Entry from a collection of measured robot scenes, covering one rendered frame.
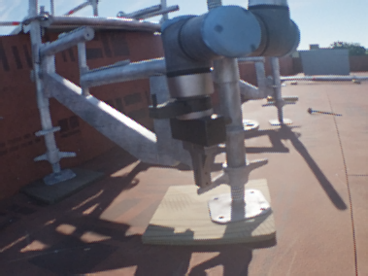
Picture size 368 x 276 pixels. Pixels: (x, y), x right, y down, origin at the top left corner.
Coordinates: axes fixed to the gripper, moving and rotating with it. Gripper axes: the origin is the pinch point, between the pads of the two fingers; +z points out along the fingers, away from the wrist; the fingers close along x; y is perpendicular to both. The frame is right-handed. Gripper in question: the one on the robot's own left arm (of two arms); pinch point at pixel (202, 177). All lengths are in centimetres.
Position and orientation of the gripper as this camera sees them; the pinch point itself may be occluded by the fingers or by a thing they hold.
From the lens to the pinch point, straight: 59.8
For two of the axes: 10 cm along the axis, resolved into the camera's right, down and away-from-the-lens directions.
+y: 8.3, -2.4, 5.0
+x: -5.4, -1.2, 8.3
